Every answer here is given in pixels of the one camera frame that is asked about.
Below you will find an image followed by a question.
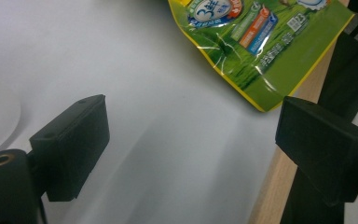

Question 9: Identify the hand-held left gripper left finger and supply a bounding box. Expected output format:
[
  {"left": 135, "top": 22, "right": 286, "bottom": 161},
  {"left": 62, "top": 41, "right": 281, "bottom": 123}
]
[{"left": 28, "top": 94, "right": 111, "bottom": 203}]

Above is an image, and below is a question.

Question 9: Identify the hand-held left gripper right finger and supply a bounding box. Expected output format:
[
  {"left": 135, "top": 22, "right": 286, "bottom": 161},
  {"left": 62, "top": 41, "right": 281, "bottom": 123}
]
[{"left": 275, "top": 95, "right": 358, "bottom": 207}]

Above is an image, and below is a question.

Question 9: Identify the green snack bag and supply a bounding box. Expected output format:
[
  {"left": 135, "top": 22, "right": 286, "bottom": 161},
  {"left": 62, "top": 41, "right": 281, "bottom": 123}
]
[{"left": 167, "top": 0, "right": 355, "bottom": 113}]

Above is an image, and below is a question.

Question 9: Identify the black metal stand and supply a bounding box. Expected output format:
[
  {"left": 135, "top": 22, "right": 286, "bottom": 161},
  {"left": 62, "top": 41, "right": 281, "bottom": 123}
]
[{"left": 279, "top": 0, "right": 358, "bottom": 224}]

